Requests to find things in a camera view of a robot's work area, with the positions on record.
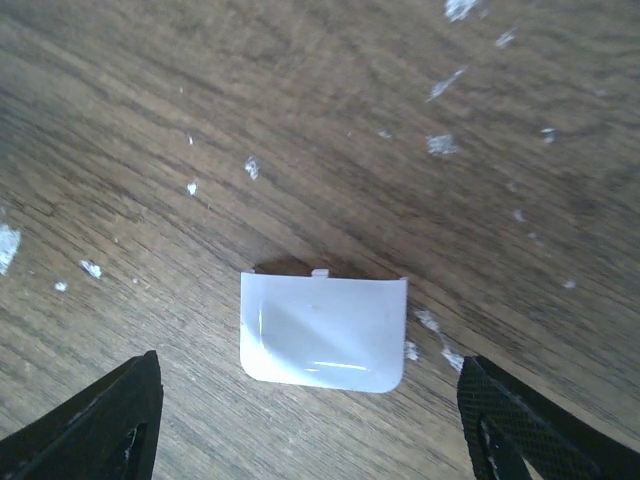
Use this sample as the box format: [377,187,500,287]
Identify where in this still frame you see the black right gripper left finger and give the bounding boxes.
[1,350,163,479]

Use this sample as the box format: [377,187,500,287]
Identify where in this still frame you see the white remote battery cover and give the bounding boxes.
[239,269,409,393]

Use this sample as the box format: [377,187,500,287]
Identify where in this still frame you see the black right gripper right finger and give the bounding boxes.
[457,356,639,479]

